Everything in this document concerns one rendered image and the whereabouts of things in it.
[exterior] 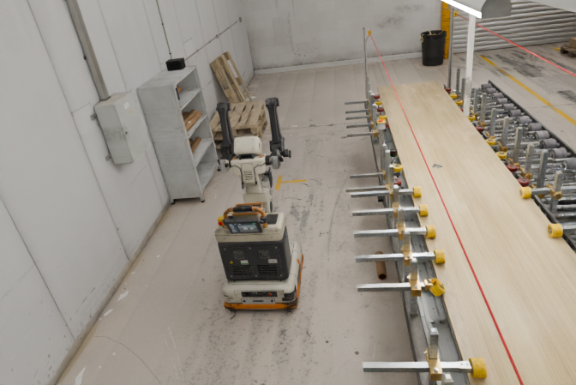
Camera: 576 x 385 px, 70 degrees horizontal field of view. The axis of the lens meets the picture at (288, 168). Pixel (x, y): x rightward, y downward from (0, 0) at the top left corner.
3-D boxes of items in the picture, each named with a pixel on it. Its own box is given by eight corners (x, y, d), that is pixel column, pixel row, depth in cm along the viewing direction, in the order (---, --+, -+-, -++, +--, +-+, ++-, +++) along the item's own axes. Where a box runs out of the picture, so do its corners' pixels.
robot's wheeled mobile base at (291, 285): (297, 311, 343) (293, 289, 332) (224, 311, 354) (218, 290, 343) (304, 258, 402) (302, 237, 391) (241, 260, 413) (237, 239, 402)
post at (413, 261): (411, 325, 244) (411, 261, 223) (410, 320, 248) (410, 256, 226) (417, 324, 244) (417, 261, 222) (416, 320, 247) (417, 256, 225)
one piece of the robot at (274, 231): (291, 292, 344) (277, 208, 307) (228, 293, 354) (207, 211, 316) (295, 265, 374) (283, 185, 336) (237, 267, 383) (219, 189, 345)
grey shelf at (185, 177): (171, 204, 538) (135, 88, 468) (192, 171, 617) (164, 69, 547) (204, 202, 531) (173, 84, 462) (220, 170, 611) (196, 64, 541)
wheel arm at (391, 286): (357, 291, 232) (357, 287, 230) (357, 288, 234) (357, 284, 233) (425, 290, 226) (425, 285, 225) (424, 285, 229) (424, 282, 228)
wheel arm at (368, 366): (363, 373, 187) (363, 367, 186) (363, 365, 191) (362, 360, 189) (479, 373, 180) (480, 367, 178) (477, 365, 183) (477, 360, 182)
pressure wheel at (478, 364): (467, 354, 186) (469, 372, 185) (472, 362, 178) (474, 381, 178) (482, 354, 185) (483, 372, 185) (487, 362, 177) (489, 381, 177)
